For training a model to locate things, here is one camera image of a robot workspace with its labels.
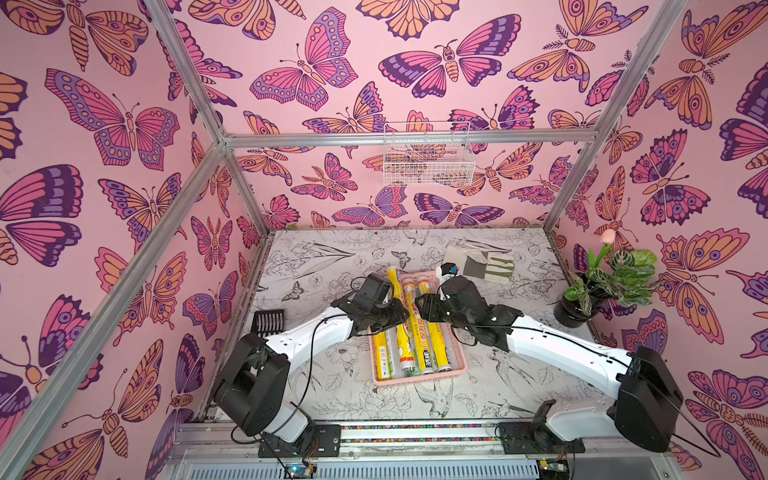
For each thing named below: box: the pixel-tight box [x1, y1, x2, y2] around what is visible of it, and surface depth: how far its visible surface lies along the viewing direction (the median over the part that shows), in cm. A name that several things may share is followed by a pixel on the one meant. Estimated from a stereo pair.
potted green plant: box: [553, 244, 657, 328], surface depth 77 cm
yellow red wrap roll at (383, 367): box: [374, 332, 392, 381], surface depth 85 cm
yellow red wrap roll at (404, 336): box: [388, 266, 416, 378], surface depth 81 cm
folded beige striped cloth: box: [442, 245, 515, 283], surface depth 111 cm
